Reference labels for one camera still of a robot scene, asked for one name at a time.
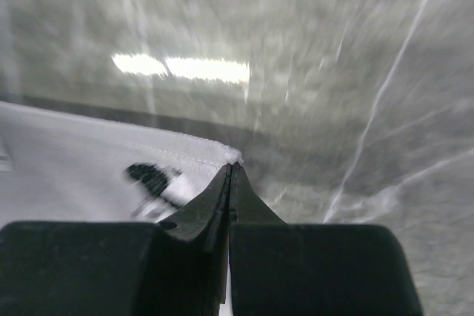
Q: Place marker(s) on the grey towel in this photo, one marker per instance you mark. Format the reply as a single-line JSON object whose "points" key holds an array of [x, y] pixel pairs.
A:
{"points": [[57, 166]]}

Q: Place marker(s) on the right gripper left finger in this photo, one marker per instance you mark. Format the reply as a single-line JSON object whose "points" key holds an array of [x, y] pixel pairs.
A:
{"points": [[177, 266]]}

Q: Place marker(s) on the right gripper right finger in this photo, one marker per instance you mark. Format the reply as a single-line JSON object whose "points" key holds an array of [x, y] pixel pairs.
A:
{"points": [[278, 268]]}

